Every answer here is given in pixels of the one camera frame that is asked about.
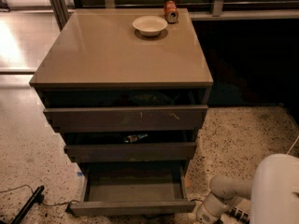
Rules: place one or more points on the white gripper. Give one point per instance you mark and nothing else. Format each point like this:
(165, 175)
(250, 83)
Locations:
(206, 215)

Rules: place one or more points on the drawer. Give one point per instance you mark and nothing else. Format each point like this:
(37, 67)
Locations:
(126, 119)
(133, 188)
(131, 152)

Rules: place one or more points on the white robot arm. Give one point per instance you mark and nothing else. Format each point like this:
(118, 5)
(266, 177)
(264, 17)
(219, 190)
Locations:
(273, 193)

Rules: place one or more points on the snack packet in drawer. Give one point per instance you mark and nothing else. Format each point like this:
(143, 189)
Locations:
(134, 138)

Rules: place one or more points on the grey drawer cabinet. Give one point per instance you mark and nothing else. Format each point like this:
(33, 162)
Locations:
(100, 60)

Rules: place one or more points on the black power strip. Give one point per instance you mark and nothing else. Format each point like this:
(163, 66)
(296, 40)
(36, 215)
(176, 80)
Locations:
(239, 215)

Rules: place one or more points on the black plug adapter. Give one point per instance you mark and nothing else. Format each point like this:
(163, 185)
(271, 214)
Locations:
(69, 210)

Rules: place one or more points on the black bar on floor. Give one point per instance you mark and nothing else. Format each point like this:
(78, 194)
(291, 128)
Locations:
(36, 197)

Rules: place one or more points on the white bowl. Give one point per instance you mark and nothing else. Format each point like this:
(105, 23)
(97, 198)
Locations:
(149, 25)

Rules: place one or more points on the orange soda can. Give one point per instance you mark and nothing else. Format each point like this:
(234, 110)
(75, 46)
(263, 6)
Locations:
(171, 12)

